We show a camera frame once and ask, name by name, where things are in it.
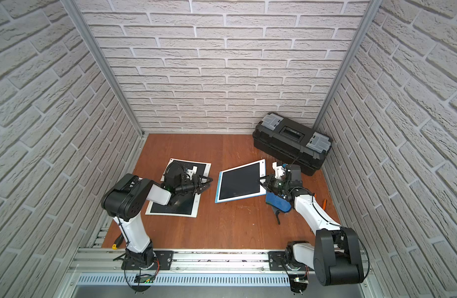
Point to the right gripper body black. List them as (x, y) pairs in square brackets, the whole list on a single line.
[(276, 185)]

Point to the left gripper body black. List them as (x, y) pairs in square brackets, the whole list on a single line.
[(198, 186)]

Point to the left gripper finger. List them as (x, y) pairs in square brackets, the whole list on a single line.
[(204, 180), (201, 189)]

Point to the blue microfiber cleaning mitt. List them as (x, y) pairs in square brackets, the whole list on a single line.
[(278, 205)]

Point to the blue-edged drawing tablet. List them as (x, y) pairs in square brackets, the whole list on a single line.
[(241, 182)]

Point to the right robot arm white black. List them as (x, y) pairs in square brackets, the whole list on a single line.
[(336, 255)]

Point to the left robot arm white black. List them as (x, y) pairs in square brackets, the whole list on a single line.
[(125, 203)]

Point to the far white drawing tablet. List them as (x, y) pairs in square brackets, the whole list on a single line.
[(175, 168)]

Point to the white drawing tablet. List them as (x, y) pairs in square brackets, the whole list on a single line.
[(162, 204), (175, 168)]

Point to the near white drawing tablet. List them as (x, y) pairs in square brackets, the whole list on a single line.
[(162, 204)]

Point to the black toolbox grey latches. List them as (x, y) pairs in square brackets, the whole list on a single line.
[(291, 142)]

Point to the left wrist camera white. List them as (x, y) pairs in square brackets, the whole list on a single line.
[(191, 172)]

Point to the orange handled pliers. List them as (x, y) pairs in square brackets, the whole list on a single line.
[(321, 202)]

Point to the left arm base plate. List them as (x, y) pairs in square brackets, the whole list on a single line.
[(151, 260)]

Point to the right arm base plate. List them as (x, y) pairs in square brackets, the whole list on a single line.
[(279, 261)]

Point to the aluminium mounting rail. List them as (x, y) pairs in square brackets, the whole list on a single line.
[(186, 261)]

